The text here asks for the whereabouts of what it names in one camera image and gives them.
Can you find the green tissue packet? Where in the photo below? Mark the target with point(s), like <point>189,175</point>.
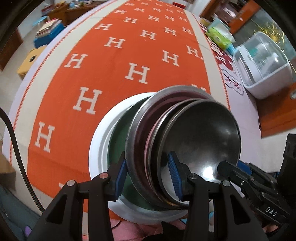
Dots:
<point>218,37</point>

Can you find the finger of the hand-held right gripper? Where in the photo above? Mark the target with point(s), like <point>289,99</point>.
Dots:
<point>256,172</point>
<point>231,172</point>

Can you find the white lidded plastic container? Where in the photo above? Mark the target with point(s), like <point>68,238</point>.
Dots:
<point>266,76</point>

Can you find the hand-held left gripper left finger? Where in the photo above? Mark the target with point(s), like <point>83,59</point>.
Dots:
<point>120,178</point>

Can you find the pink garment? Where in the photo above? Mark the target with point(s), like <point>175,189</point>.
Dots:
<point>143,231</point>

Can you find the large steel basin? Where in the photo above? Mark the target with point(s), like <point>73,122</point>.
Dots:
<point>138,148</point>

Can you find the light blue packet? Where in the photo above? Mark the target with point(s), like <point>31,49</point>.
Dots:
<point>232,49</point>

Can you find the stack of books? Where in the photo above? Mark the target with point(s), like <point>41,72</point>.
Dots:
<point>49,27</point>

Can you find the pink steel bowl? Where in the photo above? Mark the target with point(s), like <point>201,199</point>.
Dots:
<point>150,148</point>

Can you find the light blue stool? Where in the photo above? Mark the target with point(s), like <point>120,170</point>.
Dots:
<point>41,21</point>

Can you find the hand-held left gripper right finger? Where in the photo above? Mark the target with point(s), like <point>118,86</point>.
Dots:
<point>173,176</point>

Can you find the orange steel bowl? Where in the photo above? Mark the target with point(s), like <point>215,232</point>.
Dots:
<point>203,134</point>

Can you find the yellow plastic stool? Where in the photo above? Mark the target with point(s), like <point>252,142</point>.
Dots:
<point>30,60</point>

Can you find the teal tissue box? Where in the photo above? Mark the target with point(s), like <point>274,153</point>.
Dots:
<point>222,24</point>

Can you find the dark green plate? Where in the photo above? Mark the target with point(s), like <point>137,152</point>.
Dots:
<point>116,143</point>

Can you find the white paper plate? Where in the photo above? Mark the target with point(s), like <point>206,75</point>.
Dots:
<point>96,148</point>

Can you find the clear yellow-filled jar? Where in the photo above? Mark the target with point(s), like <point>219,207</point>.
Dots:
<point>204,22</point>

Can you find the wooden glass-door cabinet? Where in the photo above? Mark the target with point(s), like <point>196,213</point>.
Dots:
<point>277,120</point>

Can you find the blue plastic stool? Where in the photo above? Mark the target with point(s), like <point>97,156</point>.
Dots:
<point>44,41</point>

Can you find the cardboard box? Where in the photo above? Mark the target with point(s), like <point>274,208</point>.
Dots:
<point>7,163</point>

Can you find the wooden desk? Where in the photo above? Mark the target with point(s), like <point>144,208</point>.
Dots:
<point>78,11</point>

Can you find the orange printed blanket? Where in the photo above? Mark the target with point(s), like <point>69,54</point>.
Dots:
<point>92,58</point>

